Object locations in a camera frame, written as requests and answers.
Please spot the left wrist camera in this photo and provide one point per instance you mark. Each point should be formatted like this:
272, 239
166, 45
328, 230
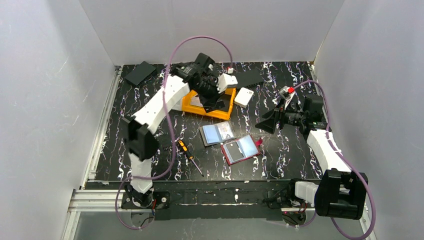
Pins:
226, 80

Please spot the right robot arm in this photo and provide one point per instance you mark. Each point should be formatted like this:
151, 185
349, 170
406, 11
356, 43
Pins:
340, 192

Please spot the black flat box left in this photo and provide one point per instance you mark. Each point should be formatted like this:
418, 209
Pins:
140, 73

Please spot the black flat box right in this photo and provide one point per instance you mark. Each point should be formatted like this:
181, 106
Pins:
248, 79

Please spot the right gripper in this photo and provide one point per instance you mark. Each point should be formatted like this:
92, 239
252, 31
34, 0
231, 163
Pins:
278, 117

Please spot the black flat box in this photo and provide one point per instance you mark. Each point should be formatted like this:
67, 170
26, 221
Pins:
248, 79
140, 73

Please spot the aluminium table rail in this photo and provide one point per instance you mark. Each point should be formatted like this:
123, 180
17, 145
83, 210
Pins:
93, 200

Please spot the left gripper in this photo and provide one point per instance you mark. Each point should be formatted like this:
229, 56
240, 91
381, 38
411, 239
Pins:
208, 94

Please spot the white small box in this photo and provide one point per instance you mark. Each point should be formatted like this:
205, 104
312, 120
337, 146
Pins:
243, 97

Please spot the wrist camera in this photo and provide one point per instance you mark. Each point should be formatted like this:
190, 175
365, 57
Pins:
287, 94
226, 80

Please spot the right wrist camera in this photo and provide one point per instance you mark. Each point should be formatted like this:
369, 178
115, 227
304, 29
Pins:
287, 94

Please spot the black yellow screwdriver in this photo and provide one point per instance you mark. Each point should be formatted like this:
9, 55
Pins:
185, 150

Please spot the yellow bin with silver card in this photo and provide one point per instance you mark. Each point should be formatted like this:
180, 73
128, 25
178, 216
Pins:
191, 104

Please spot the red card holder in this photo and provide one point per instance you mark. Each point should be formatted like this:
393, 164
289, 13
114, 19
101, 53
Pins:
248, 146

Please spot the black VIP card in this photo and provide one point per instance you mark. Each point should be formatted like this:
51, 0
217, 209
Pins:
234, 152
211, 105

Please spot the yellow bin with black card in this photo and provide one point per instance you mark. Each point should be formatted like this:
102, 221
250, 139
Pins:
226, 101

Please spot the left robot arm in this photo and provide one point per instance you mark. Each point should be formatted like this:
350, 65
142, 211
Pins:
179, 80

